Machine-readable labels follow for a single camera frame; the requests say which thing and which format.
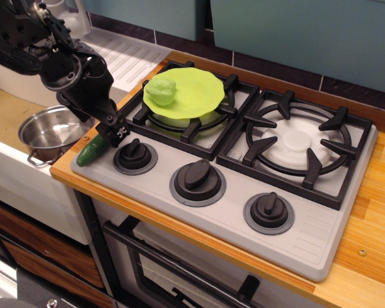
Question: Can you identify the black stove knob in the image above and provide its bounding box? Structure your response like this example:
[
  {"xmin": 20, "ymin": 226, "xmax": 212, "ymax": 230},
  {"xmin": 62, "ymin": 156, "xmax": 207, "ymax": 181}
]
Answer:
[
  {"xmin": 169, "ymin": 159, "xmax": 227, "ymax": 207},
  {"xmin": 243, "ymin": 192, "xmax": 295, "ymax": 235},
  {"xmin": 114, "ymin": 138, "xmax": 158, "ymax": 176}
]

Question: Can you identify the grey toy faucet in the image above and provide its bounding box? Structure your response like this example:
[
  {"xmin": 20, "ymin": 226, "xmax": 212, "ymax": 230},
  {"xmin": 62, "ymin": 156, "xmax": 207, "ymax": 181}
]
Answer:
[{"xmin": 45, "ymin": 0, "xmax": 91, "ymax": 39}]

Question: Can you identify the black right burner grate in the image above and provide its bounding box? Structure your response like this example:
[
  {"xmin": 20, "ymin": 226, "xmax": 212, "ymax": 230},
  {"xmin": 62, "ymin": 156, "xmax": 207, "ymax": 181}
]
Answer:
[{"xmin": 217, "ymin": 90, "xmax": 373, "ymax": 210}]

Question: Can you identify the green toy cauliflower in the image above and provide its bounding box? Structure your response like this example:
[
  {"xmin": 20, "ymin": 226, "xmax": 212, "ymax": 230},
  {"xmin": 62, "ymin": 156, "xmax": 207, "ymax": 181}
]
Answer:
[{"xmin": 144, "ymin": 78, "xmax": 176, "ymax": 106}]

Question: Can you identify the black right stove knob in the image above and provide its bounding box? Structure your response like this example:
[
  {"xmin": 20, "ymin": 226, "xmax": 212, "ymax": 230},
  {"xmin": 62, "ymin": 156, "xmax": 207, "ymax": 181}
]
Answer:
[{"xmin": 243, "ymin": 192, "xmax": 295, "ymax": 235}]

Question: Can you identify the lime green plate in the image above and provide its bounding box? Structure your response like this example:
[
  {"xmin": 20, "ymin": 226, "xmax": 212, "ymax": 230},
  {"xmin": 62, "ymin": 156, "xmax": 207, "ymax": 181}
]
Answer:
[{"xmin": 143, "ymin": 67, "xmax": 225, "ymax": 119}]

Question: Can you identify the grey stove top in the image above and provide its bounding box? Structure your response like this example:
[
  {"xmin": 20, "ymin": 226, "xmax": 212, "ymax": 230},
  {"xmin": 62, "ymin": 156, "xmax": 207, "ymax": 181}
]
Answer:
[{"xmin": 71, "ymin": 61, "xmax": 378, "ymax": 281}]

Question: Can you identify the black left burner grate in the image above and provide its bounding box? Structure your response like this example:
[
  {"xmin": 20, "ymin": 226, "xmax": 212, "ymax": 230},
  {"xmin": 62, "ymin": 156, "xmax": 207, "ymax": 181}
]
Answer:
[{"xmin": 119, "ymin": 74, "xmax": 261, "ymax": 162}]

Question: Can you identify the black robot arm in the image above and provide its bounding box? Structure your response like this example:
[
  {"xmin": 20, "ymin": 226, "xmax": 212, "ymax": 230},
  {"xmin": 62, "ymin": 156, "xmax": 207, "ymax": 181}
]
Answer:
[{"xmin": 0, "ymin": 1, "xmax": 130, "ymax": 148}]

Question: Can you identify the black middle stove knob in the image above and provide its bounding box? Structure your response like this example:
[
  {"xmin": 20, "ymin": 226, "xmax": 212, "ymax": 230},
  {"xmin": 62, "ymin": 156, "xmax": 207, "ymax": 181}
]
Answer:
[{"xmin": 169, "ymin": 159, "xmax": 227, "ymax": 207}]

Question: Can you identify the black oven door handle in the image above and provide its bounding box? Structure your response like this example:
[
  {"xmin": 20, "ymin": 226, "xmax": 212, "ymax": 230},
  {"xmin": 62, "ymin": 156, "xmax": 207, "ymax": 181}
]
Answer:
[{"xmin": 102, "ymin": 216, "xmax": 260, "ymax": 307}]

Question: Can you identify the green toy pickle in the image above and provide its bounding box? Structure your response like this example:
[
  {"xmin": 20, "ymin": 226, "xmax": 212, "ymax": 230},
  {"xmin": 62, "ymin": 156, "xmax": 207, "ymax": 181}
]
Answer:
[{"xmin": 76, "ymin": 134, "xmax": 109, "ymax": 167}]

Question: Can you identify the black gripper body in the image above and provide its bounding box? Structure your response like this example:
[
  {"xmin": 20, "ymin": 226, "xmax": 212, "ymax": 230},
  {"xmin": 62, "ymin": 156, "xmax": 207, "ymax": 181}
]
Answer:
[{"xmin": 40, "ymin": 41, "xmax": 117, "ymax": 125}]

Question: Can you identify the stainless steel pot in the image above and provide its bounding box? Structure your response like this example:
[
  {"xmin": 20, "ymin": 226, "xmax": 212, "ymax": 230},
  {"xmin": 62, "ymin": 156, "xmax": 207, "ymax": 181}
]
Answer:
[{"xmin": 18, "ymin": 105, "xmax": 95, "ymax": 166}]

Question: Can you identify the black burner grate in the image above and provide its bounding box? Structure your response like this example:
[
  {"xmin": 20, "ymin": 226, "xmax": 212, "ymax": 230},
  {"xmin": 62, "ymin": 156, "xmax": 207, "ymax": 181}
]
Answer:
[
  {"xmin": 217, "ymin": 90, "xmax": 373, "ymax": 210},
  {"xmin": 119, "ymin": 74, "xmax": 261, "ymax": 162}
]

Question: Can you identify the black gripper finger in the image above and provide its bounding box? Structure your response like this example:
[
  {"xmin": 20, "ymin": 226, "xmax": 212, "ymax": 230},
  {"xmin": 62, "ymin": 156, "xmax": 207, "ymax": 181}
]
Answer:
[
  {"xmin": 96, "ymin": 117, "xmax": 130, "ymax": 148},
  {"xmin": 59, "ymin": 94, "xmax": 94, "ymax": 122}
]

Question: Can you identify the white sink unit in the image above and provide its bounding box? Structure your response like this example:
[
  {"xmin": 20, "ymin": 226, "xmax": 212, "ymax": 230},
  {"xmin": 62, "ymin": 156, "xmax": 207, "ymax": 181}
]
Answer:
[{"xmin": 0, "ymin": 28, "xmax": 171, "ymax": 245}]

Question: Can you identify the wooden drawer front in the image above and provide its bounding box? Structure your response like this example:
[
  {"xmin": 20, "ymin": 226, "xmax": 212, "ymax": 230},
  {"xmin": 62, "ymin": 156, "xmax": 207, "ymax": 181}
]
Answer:
[{"xmin": 0, "ymin": 201, "xmax": 114, "ymax": 307}]

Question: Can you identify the black left stove knob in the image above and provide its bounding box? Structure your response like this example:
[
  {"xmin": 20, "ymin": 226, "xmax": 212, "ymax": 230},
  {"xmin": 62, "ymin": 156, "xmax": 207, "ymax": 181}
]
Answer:
[{"xmin": 114, "ymin": 138, "xmax": 158, "ymax": 176}]

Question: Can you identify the white right burner cap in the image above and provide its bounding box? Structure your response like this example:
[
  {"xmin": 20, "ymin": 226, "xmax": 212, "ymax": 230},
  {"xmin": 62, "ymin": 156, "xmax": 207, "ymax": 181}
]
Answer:
[{"xmin": 262, "ymin": 117, "xmax": 332, "ymax": 170}]

